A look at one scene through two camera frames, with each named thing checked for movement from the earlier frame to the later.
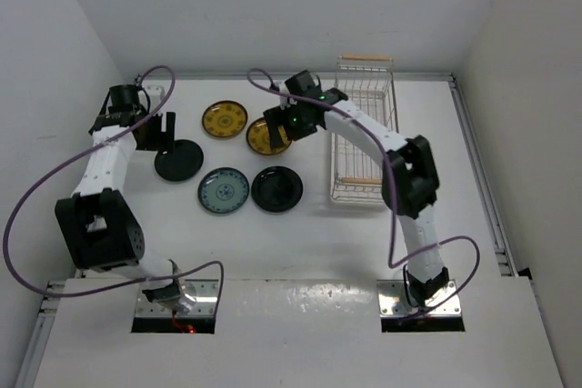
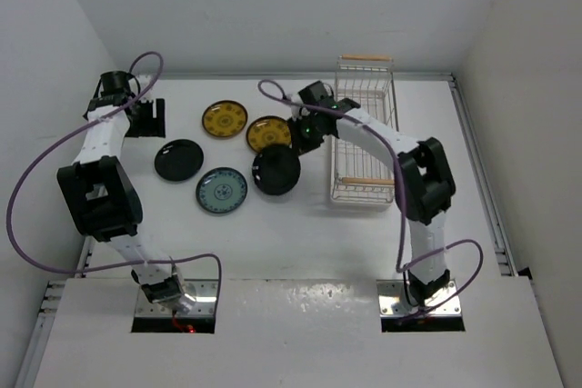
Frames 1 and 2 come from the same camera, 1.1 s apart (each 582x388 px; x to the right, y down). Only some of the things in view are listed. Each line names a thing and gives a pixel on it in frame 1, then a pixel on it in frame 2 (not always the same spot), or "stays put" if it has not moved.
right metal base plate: (393, 301) stays put
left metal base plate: (205, 305) stays put
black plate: (276, 189) → (276, 170)
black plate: (182, 163) stays put
